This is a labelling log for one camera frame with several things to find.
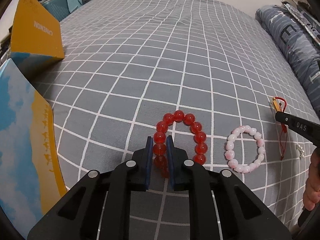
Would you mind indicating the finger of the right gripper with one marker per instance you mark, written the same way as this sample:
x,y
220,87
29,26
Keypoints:
x,y
298,125

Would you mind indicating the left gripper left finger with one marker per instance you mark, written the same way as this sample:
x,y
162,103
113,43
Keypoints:
x,y
98,205

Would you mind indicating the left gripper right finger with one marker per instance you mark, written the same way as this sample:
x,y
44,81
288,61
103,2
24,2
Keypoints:
x,y
221,206

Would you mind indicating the person's right hand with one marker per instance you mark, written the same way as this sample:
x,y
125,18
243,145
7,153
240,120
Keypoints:
x,y
311,194

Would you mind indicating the white pearl earrings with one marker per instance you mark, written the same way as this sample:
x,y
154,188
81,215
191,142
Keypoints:
x,y
301,151

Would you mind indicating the blue yellow cardboard box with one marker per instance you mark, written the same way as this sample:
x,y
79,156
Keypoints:
x,y
31,178

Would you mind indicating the rolled grey blue duvet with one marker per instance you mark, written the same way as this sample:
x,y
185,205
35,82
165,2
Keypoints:
x,y
306,69

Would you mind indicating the grey patterned pillow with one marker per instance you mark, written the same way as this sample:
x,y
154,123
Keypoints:
x,y
299,32

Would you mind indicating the grey checked bed sheet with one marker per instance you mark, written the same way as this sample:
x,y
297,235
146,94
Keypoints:
x,y
129,62

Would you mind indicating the teal storage case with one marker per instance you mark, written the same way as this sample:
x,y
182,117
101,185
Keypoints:
x,y
60,9

